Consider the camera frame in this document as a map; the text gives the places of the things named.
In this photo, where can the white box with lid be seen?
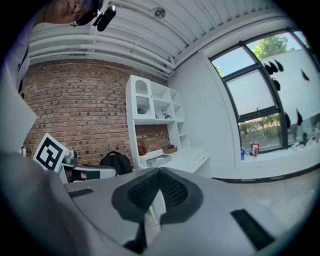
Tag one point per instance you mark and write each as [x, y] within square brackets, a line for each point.
[158, 160]

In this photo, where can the white shelving desk unit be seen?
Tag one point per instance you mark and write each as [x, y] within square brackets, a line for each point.
[195, 160]

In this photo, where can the round ceiling detector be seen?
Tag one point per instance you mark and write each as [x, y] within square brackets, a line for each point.
[158, 12]

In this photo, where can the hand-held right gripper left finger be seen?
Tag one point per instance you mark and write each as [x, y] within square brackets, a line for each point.
[130, 197]

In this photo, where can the person's lavender shirt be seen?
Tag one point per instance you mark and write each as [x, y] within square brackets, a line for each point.
[13, 62]

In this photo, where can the small green plant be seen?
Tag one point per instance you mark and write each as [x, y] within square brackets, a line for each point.
[168, 116]

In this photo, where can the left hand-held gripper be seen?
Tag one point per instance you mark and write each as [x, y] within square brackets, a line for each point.
[48, 152]

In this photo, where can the person's head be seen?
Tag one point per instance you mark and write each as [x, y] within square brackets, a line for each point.
[62, 11]

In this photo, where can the small lantern ornament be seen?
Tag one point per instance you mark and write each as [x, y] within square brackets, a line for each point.
[164, 113]

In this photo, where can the dried reddish-brown plant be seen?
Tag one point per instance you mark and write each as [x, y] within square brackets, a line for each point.
[143, 148]

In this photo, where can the black head-worn camera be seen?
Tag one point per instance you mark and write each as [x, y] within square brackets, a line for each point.
[106, 17]

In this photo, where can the red and white bottle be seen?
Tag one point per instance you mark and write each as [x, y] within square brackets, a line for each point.
[255, 148]

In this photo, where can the black-framed window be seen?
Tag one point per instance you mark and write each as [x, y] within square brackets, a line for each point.
[252, 92]

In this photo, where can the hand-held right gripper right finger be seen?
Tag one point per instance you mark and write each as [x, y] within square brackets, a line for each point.
[180, 197]

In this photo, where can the brown wooden organizer box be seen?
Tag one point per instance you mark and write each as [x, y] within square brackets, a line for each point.
[170, 149]

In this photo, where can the black bottle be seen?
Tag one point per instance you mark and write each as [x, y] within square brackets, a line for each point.
[304, 138]

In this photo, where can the black backpack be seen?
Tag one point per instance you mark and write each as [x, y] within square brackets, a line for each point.
[117, 162]

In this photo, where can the white ceiling pipe bundle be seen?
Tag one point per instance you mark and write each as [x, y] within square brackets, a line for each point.
[100, 47]

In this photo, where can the group of black window decals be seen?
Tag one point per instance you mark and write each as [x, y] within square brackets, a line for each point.
[271, 67]

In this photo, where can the blue bottle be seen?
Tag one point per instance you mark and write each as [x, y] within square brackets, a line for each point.
[242, 153]

